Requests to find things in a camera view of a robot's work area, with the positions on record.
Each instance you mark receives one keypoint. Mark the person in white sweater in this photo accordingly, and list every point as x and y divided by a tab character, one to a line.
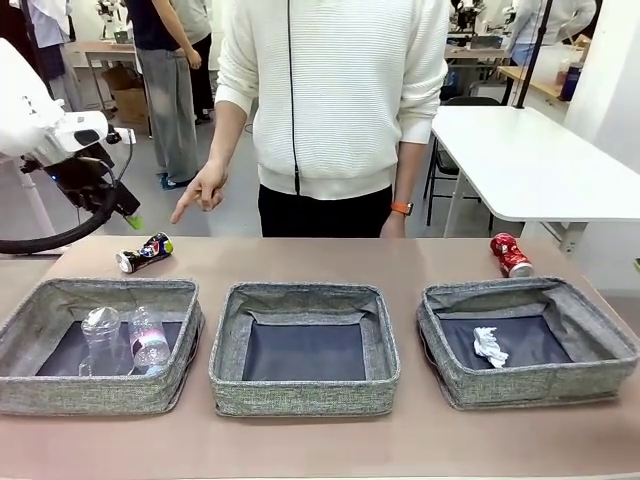
340	100

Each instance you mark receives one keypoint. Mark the small white background robot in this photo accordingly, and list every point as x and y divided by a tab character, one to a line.
107	15

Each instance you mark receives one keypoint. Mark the white paper ball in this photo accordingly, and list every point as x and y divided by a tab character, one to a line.
490	347

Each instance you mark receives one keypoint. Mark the orange drink bottle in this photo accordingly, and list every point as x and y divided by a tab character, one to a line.
561	75

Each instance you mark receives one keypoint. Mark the clear plastic water bottle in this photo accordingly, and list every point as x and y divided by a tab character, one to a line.
147	340

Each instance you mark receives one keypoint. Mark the person in grey trousers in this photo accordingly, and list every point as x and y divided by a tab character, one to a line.
170	100

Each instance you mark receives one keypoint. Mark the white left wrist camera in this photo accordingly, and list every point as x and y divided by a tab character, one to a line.
120	135

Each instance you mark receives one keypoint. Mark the white table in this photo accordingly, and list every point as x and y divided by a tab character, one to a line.
540	160

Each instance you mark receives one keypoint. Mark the grey fabric basket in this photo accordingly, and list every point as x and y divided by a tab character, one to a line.
525	387
100	395
300	395

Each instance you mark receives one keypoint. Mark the crushed clear plastic cup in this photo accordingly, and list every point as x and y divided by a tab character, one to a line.
100	330

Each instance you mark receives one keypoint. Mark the robot on workbench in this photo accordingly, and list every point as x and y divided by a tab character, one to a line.
475	12

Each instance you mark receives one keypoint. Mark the person in light blue shirt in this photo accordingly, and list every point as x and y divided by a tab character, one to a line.
55	30

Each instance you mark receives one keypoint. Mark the person in pale shirt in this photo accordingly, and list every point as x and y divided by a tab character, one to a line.
560	20

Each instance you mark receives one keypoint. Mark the blue bottle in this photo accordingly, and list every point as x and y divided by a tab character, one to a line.
571	82

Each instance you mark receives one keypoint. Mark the cardboard box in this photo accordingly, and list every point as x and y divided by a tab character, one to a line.
130	105

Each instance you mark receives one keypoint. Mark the black pole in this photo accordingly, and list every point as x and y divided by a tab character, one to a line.
532	60

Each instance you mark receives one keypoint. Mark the orange wristwatch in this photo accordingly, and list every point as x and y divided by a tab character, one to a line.
402	207

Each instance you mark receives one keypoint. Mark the metal frame workbench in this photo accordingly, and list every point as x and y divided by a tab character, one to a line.
480	51

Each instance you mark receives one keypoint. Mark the person's right hand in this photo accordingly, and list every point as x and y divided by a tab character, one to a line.
210	185

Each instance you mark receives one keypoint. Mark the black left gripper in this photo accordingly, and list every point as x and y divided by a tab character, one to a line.
82	182

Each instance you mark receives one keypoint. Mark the person's left forearm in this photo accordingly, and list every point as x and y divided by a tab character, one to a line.
407	170

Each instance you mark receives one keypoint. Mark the person's left hand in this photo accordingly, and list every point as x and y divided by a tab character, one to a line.
393	227

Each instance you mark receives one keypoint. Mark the person's right forearm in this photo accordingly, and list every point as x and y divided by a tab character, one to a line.
227	135

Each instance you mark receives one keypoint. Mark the crushed dark blue can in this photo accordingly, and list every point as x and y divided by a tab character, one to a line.
147	250

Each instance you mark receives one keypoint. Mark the wooden table with bottles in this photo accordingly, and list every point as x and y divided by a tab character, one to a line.
545	85

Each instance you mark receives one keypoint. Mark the crushed red soda can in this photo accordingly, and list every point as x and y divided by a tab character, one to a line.
510	255

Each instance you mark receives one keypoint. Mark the black folding chair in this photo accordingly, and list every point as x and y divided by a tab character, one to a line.
442	165

